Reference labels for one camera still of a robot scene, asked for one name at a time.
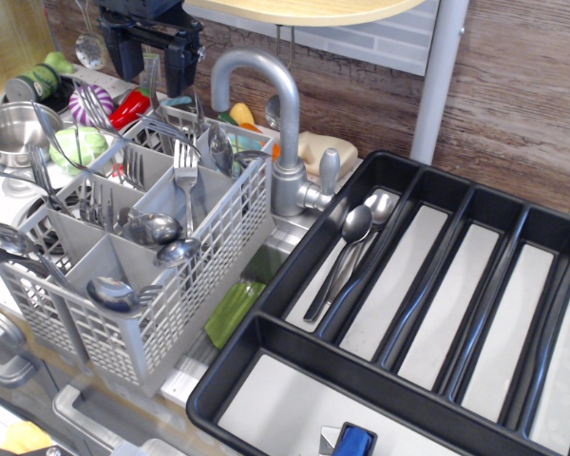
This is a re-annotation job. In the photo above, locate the large spoon basket centre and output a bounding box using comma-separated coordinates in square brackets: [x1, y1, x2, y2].
[122, 213, 182, 247]

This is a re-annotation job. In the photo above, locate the steel cooking pot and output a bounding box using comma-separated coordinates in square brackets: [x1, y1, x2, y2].
[0, 102, 63, 168]

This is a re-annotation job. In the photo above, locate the grey metal post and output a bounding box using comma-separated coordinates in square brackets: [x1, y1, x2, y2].
[409, 0, 469, 164]

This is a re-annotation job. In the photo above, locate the purple white toy onion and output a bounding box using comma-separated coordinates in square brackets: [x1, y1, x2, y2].
[68, 85, 114, 126]

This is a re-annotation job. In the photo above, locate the blue object in tray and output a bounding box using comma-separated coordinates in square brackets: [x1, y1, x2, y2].
[318, 422, 378, 456]

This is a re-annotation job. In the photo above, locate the hanging steel ladle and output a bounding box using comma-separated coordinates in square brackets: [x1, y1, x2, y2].
[264, 25, 295, 131]

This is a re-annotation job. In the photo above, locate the long curved steel fork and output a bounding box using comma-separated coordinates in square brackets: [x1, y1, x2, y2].
[73, 79, 124, 140]

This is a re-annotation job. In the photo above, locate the light wooden shelf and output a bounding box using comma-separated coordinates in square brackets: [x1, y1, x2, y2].
[183, 0, 423, 27]

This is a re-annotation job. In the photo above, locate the yellow toy fruit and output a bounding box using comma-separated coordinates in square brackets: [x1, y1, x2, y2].
[229, 103, 256, 125]

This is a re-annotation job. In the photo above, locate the red toy pepper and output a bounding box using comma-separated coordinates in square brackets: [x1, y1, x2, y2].
[109, 87, 151, 130]

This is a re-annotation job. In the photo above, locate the small steel spoon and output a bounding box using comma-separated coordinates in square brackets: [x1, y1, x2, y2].
[194, 92, 204, 138]

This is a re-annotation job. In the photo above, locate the steel spoon left basket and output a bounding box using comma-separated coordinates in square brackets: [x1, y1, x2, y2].
[0, 222, 37, 256]

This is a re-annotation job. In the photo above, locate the green label tin can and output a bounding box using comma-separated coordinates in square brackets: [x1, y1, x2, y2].
[5, 64, 61, 103]

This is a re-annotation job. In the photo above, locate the steel spoon middle basket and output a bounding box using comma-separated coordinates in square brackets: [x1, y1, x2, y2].
[154, 237, 200, 268]

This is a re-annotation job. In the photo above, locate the steel spoon back basket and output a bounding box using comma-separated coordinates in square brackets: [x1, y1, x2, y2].
[208, 123, 234, 177]

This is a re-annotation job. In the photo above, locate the grey metal faucet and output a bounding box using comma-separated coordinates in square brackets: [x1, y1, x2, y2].
[211, 47, 334, 217]

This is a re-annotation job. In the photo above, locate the green dish sponge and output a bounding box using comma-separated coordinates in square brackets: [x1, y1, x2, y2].
[204, 282, 266, 349]

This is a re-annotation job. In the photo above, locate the black cutlery tray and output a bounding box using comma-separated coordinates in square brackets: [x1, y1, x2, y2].
[186, 151, 570, 455]

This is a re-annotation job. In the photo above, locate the hanging steel grater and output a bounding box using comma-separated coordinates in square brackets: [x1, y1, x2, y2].
[139, 45, 162, 89]

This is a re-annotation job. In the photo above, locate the beige toy bread slice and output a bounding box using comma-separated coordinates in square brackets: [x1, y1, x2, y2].
[296, 130, 359, 178]

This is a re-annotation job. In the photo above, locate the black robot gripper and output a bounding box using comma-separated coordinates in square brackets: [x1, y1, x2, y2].
[97, 1, 204, 98]

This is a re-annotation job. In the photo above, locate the large steel fork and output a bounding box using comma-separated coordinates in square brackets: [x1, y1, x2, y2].
[173, 139, 199, 238]

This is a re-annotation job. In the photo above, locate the grey plastic cutlery basket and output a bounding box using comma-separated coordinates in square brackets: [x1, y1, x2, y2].
[0, 123, 274, 396]

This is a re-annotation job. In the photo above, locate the hanging steel skimmer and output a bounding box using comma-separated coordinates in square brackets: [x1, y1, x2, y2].
[75, 0, 107, 70]

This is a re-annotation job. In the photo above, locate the steel spoon front basket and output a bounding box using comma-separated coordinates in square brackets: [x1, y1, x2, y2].
[86, 276, 141, 314]

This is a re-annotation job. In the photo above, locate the steel spoon basket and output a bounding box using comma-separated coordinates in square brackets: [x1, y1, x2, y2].
[154, 237, 200, 268]
[208, 123, 234, 177]
[86, 276, 141, 314]
[0, 222, 37, 256]

